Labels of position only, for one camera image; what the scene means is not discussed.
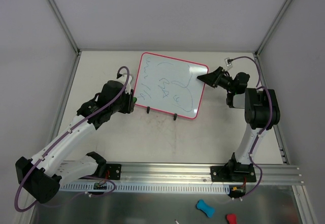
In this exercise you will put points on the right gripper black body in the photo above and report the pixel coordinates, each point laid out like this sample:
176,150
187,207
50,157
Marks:
218,77

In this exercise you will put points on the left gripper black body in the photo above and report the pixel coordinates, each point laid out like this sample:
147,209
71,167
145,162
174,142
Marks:
130,102

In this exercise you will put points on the pink framed whiteboard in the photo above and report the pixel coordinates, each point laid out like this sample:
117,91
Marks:
169,85

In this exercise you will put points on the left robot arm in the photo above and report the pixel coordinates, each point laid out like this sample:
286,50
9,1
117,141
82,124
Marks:
45,172

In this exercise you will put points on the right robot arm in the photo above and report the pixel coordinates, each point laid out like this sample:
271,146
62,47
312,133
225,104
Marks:
261,113

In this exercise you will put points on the blue eraser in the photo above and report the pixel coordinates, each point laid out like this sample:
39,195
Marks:
205,208

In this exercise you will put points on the red eraser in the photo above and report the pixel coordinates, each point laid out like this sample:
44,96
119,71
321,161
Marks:
231,219

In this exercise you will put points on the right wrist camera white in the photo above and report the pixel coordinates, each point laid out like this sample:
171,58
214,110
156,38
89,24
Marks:
228,63

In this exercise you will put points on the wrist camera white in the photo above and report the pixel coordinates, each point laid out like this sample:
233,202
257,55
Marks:
228,63
130,82

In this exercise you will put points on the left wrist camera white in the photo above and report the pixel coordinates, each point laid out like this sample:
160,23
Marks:
130,82

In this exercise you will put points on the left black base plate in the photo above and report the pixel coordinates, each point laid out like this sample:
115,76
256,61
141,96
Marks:
112,171

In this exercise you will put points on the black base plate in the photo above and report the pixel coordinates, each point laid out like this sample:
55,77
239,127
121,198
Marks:
240,174
112,171

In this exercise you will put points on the aluminium rail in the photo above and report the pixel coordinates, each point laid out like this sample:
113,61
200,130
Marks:
200,173

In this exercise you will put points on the white slotted cable duct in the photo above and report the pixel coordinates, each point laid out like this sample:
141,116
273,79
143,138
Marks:
161,188

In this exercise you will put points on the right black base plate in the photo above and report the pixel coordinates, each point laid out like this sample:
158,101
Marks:
240,174

